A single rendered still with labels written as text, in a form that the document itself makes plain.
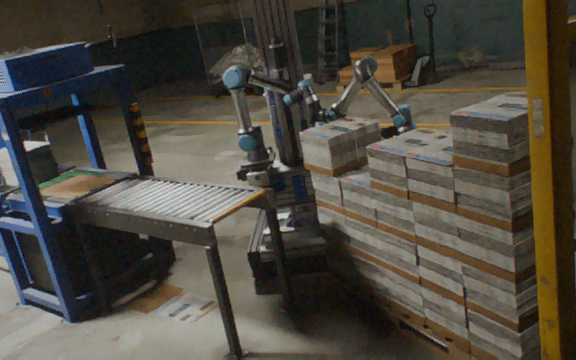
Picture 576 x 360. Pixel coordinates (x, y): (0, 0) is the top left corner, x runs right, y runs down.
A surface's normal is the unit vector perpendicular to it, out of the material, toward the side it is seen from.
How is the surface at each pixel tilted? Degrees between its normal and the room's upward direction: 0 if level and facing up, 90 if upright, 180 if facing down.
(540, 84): 90
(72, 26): 90
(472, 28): 90
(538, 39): 90
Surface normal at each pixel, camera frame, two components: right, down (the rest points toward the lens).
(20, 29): 0.77, 0.07
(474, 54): -0.61, 0.36
